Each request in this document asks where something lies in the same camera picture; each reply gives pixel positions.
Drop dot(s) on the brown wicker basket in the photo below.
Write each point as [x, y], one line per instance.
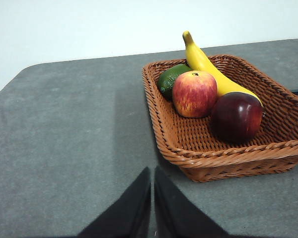
[213, 153]

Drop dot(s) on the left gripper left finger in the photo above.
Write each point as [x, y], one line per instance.
[124, 213]

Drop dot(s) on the yellow banana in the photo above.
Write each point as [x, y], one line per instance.
[203, 62]

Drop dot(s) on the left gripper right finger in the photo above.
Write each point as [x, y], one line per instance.
[176, 213]

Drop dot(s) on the dark red plum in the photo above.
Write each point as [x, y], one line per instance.
[236, 116]

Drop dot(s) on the red orange peach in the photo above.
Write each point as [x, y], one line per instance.
[195, 95]

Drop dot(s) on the dark green fruit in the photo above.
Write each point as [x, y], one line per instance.
[169, 79]

